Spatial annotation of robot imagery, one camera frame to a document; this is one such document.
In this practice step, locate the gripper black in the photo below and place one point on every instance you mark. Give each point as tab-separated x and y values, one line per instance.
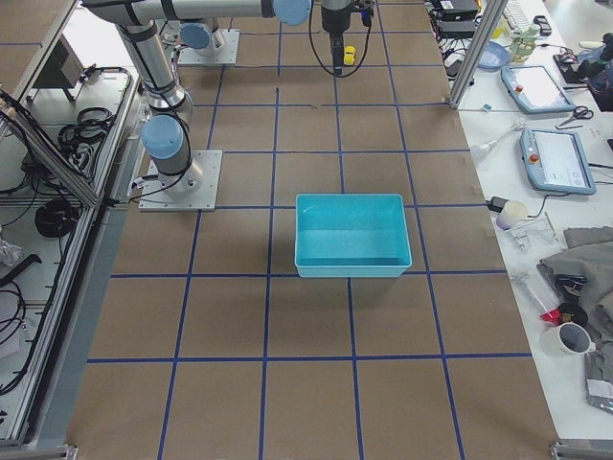
333	20

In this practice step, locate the yellow beetle toy car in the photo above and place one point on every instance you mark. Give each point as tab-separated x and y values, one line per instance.
349	56

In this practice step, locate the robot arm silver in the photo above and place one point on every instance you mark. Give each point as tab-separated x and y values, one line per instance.
291	13
166	135

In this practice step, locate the blue bowl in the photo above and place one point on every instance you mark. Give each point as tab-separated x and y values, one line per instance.
494	57

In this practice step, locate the teal plastic bin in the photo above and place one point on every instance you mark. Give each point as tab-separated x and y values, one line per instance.
351	236

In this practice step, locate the upper teach pendant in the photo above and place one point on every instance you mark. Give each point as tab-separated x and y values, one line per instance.
534	90

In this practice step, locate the teach pendant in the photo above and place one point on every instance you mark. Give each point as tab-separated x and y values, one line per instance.
555	161
534	90

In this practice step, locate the black power adapter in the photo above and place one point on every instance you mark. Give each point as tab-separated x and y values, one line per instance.
496	204

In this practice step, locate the purple white cup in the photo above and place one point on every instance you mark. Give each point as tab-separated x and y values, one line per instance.
512	213

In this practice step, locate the lower teach pendant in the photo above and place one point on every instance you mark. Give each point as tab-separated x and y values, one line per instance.
555	161

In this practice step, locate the black scissors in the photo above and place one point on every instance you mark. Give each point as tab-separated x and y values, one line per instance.
581	112

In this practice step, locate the grey cloth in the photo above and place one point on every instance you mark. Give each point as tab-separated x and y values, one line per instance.
588	255

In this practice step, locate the white mug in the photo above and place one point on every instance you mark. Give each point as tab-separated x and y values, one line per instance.
568	339

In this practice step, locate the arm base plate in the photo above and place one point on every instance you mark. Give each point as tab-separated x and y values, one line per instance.
204	48
196	190

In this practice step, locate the aluminium frame post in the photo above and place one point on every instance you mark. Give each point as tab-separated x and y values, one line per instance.
492	14

